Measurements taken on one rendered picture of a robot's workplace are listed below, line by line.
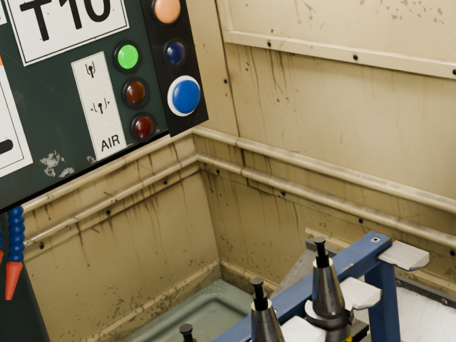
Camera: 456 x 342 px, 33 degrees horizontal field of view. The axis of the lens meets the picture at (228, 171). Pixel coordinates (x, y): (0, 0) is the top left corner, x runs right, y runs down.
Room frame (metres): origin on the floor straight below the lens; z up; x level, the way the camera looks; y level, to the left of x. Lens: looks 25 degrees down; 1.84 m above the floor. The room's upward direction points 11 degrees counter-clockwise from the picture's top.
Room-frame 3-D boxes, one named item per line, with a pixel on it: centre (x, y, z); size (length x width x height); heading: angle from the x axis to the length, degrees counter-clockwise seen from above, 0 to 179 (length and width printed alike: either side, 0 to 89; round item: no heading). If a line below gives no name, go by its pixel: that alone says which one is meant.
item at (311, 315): (0.84, -0.10, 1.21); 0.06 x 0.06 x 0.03
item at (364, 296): (0.88, -0.14, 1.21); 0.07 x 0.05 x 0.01; 37
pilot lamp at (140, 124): (0.63, 0.06, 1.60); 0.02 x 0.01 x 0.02; 127
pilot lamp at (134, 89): (0.63, 0.06, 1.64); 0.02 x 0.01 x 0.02; 127
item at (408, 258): (0.94, -0.23, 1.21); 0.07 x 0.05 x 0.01; 37
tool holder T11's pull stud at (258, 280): (0.78, -0.01, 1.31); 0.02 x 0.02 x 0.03
